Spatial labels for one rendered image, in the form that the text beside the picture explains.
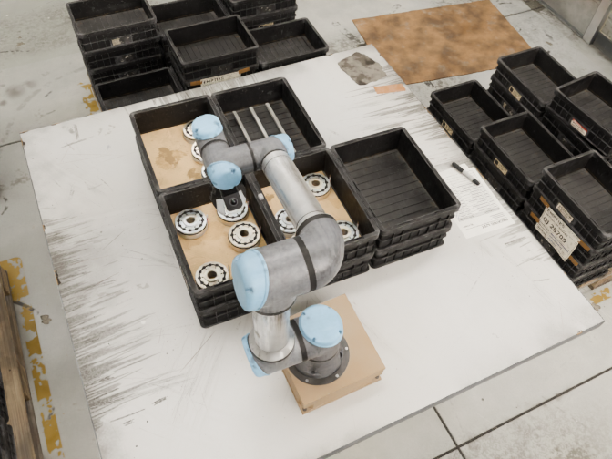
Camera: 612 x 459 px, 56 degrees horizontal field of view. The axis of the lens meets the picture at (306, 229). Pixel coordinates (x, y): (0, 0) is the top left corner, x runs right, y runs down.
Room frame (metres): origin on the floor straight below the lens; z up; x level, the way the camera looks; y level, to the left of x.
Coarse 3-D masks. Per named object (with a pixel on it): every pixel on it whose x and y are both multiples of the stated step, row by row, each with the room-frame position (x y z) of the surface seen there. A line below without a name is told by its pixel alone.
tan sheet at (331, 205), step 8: (264, 192) 1.26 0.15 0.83; (272, 192) 1.27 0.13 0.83; (272, 200) 1.23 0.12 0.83; (320, 200) 1.25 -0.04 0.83; (328, 200) 1.25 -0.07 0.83; (336, 200) 1.25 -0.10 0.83; (272, 208) 1.20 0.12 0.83; (280, 208) 1.20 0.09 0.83; (328, 208) 1.22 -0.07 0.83; (336, 208) 1.22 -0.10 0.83; (336, 216) 1.19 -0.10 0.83; (344, 216) 1.19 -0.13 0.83
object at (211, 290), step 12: (168, 192) 1.14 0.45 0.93; (252, 192) 1.18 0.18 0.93; (168, 216) 1.06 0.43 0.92; (264, 216) 1.08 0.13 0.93; (276, 240) 1.00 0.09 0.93; (180, 252) 0.92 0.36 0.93; (192, 276) 0.84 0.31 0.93; (192, 288) 0.81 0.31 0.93; (204, 288) 0.81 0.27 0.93; (216, 288) 0.81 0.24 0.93; (228, 288) 0.83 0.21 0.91
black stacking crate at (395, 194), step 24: (360, 144) 1.46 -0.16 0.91; (384, 144) 1.50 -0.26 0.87; (408, 144) 1.48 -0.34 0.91; (360, 168) 1.41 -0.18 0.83; (384, 168) 1.42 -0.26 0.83; (408, 168) 1.43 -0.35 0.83; (384, 192) 1.31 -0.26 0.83; (408, 192) 1.32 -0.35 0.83; (432, 192) 1.31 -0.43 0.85; (384, 216) 1.21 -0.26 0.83; (408, 216) 1.22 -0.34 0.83; (384, 240) 1.07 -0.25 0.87; (408, 240) 1.12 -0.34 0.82
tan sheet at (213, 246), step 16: (208, 208) 1.17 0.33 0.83; (208, 224) 1.11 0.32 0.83; (256, 224) 1.12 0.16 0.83; (192, 240) 1.03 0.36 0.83; (208, 240) 1.04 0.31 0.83; (224, 240) 1.05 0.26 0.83; (192, 256) 0.98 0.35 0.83; (208, 256) 0.98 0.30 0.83; (224, 256) 0.99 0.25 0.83; (192, 272) 0.92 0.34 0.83
